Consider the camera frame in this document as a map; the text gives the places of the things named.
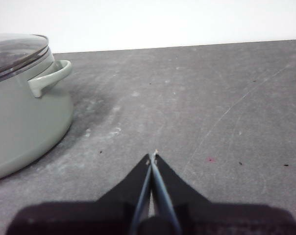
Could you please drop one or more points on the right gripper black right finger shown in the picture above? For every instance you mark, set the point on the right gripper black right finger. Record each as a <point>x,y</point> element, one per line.
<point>211,218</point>

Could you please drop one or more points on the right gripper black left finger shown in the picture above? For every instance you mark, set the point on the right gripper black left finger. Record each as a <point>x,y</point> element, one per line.
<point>108,215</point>

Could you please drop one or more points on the glass lid with green knob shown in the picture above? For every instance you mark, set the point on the glass lid with green knob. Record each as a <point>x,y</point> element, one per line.
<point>15,49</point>

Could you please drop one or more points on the sage green electric cooking pot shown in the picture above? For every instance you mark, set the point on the sage green electric cooking pot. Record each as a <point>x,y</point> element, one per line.
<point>28,127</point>

